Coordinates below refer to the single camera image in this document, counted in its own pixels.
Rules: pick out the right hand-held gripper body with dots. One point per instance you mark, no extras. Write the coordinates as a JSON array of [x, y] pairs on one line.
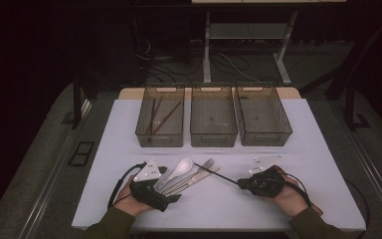
[[265, 184]]

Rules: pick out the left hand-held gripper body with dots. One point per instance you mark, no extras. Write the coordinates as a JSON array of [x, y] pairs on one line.
[[146, 194]]

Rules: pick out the white ceramic spoon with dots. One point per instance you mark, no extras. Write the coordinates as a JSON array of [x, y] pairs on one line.
[[184, 165]]

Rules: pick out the metal table knife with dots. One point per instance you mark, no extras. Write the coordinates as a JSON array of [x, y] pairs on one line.
[[210, 172]]

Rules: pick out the metal fork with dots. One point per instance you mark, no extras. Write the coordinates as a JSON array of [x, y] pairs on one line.
[[207, 165]]

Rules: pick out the translucent grey plastic bin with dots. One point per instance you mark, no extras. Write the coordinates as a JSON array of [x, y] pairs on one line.
[[213, 116], [172, 126], [262, 116]]

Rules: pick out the brown wooden chopstick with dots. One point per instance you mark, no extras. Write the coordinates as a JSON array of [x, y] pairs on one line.
[[154, 114], [168, 116]]

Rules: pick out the person's left hand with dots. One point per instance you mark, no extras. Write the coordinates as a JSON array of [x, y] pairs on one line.
[[127, 202]]

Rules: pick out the person's right hand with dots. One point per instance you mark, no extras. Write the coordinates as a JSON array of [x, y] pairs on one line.
[[291, 199]]

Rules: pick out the black metal stand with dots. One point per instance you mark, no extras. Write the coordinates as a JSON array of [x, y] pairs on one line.
[[77, 106], [349, 106]]

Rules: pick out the white metal desk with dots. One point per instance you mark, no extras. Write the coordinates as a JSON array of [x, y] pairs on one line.
[[206, 59]]

